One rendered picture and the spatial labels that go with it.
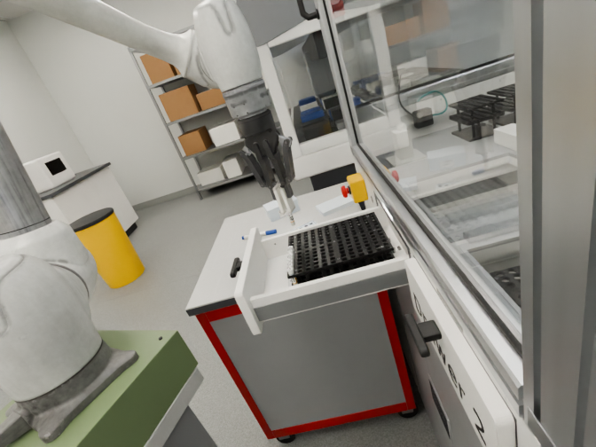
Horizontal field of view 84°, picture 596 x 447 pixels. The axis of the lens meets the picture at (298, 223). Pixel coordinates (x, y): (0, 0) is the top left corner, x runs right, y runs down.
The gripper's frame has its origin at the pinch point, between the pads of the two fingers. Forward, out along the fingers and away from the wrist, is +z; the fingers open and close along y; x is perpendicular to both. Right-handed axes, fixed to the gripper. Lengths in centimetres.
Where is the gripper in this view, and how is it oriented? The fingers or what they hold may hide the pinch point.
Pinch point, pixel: (284, 198)
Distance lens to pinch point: 79.1
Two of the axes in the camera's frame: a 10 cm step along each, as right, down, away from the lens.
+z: 3.1, 8.5, 4.2
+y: 9.0, -1.1, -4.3
